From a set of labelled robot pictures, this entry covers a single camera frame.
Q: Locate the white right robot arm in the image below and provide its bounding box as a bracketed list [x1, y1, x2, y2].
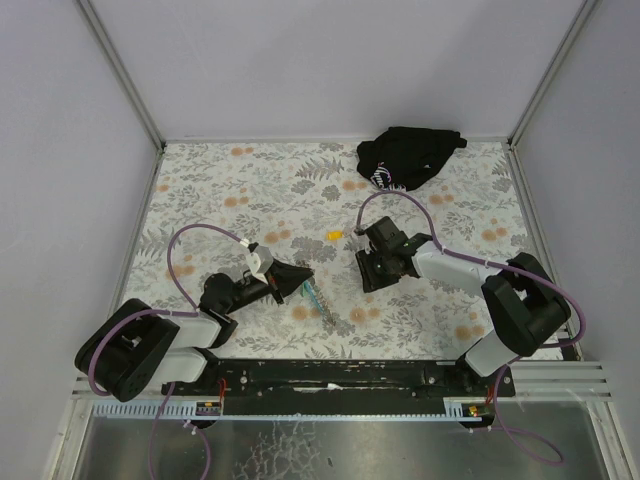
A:
[356, 216, 571, 377]

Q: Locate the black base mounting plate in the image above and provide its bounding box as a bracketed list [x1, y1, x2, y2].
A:
[174, 358, 497, 397]

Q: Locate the black cloth with logo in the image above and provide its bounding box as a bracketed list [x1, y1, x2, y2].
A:
[356, 127, 467, 191]

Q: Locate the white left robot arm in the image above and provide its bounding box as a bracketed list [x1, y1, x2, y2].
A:
[74, 260, 313, 402]

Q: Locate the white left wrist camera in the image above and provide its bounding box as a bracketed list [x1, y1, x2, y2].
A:
[240, 239, 274, 278]

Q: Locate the steel key holder with rings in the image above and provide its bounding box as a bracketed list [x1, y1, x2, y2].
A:
[301, 280, 335, 325]

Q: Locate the floral patterned table mat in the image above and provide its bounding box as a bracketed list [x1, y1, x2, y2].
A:
[122, 142, 533, 359]

